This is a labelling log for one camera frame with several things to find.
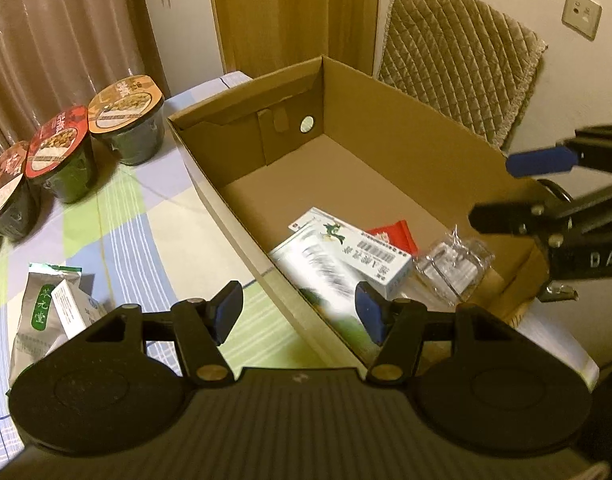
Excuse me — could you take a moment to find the clear plastic packaging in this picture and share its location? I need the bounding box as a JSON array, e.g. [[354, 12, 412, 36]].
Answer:
[[414, 226, 495, 307]]

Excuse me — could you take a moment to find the green white spray box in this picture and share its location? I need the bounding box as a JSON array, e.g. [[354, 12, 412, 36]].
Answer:
[[269, 220, 380, 365]]

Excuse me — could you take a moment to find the long white narrow box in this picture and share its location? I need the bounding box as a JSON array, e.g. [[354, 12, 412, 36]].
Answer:
[[289, 207, 412, 299]]

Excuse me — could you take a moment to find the red snack packet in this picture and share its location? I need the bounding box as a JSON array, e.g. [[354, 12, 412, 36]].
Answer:
[[368, 220, 419, 256]]

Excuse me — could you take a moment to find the white medicine box mecobalamin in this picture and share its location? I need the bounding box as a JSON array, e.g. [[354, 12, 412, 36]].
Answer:
[[51, 280, 106, 339]]

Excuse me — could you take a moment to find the silver green tea pouch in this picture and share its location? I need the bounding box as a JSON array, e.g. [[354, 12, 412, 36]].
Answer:
[[9, 262, 82, 387]]

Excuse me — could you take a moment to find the steel kettle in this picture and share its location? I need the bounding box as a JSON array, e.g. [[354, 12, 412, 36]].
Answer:
[[537, 178, 573, 203]]

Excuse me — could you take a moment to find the checked tablecloth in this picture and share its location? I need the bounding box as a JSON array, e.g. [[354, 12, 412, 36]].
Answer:
[[0, 70, 600, 470]]

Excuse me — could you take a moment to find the quilted chair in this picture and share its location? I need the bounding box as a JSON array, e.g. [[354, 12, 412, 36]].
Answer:
[[378, 0, 548, 151]]

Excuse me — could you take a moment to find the brown cardboard box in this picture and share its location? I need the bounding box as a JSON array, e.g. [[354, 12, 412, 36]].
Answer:
[[170, 57, 546, 367]]

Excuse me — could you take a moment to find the orange-lid noodle bowl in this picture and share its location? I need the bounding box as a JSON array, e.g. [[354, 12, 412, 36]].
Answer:
[[88, 75, 165, 166]]

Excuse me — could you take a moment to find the red-lid noodle bowl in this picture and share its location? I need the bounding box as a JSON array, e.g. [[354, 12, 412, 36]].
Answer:
[[25, 105, 98, 204]]

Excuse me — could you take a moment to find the maroon-lid noodle bowl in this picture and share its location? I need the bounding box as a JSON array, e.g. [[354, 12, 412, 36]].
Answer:
[[0, 141, 39, 242]]

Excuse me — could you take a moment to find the wooden door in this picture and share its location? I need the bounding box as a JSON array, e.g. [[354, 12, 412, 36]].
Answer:
[[212, 0, 379, 77]]

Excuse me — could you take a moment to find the beige curtain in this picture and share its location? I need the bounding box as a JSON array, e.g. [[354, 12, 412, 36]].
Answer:
[[0, 0, 168, 153]]

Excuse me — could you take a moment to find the single wall socket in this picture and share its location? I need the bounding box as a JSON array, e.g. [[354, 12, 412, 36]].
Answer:
[[561, 0, 602, 41]]

